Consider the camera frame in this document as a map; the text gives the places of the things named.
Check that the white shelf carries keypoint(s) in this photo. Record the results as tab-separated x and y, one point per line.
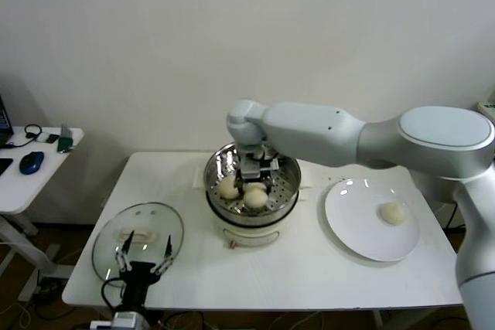
489	107

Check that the glass pot lid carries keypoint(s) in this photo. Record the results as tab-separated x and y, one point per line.
108	237

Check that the perforated steel steamer basket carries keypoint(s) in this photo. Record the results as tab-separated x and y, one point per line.
251	220

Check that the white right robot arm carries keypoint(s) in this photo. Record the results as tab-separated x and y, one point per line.
309	133

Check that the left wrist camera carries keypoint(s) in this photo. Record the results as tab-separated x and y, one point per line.
125	320

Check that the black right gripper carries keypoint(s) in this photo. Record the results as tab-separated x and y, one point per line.
251	169

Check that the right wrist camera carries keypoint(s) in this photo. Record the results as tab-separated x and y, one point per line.
273	164

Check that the black flat phone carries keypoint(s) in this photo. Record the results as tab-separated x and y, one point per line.
4	167

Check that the dark laptop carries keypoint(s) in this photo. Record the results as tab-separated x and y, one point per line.
4	121

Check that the white steamed baozi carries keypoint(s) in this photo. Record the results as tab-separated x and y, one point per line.
228	189
256	199
255	186
393	214

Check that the small dark device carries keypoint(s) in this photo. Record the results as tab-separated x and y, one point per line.
52	139

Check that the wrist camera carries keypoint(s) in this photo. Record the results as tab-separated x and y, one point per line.
273	164
125	320

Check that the white electric cooking pot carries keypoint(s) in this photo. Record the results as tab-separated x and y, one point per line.
251	237

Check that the blue computer mouse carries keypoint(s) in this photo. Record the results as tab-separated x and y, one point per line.
31	163

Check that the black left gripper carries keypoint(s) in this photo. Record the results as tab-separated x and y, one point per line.
137	276

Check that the white round plate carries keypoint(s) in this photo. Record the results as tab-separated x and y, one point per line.
348	222

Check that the green box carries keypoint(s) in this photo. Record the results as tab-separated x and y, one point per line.
65	142

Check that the white side table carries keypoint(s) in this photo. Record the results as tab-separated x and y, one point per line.
38	179

